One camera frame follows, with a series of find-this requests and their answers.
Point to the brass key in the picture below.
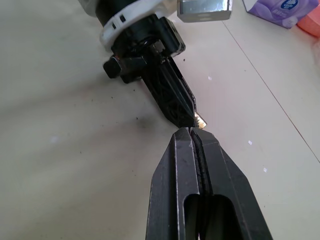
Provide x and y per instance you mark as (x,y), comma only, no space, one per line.
(200,121)

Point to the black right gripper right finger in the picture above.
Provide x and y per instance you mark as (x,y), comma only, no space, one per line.
(232,185)

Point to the orange pink box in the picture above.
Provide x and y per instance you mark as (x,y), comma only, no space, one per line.
(310,23)

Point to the purple tissue pack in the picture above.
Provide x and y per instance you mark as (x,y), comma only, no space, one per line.
(277,11)

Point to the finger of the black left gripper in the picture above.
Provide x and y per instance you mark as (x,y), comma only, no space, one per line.
(181,85)
(162,97)

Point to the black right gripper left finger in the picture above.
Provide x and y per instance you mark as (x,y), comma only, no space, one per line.
(165,190)

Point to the shiny silver metal block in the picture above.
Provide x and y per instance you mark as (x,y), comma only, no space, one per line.
(203,10)

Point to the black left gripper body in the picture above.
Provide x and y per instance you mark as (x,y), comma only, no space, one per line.
(147,47)

